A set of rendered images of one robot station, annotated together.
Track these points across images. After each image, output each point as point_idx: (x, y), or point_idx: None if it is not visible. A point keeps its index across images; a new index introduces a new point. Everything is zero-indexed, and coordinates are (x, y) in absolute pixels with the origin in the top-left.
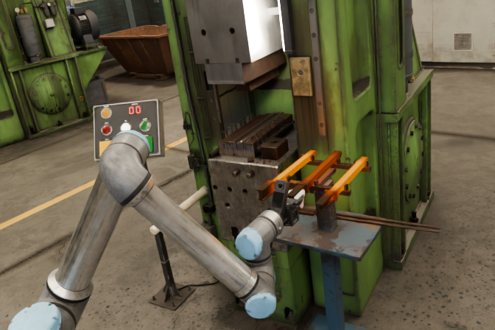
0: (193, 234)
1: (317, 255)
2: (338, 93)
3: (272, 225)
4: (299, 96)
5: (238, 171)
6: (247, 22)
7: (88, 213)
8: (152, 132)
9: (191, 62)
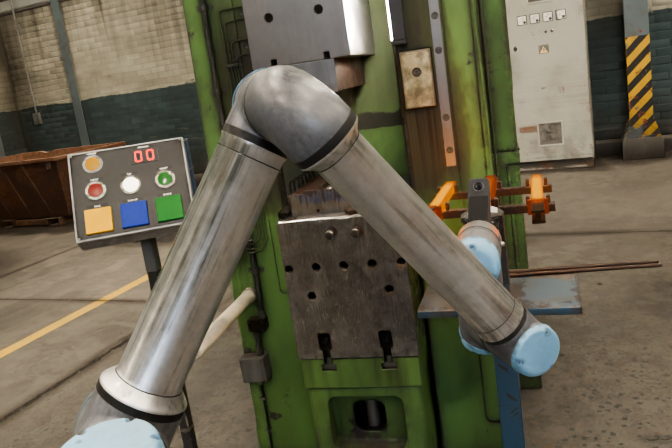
0: (430, 218)
1: (447, 367)
2: (474, 98)
3: (495, 236)
4: (413, 111)
5: (334, 230)
6: None
7: (204, 219)
8: (178, 188)
9: (231, 82)
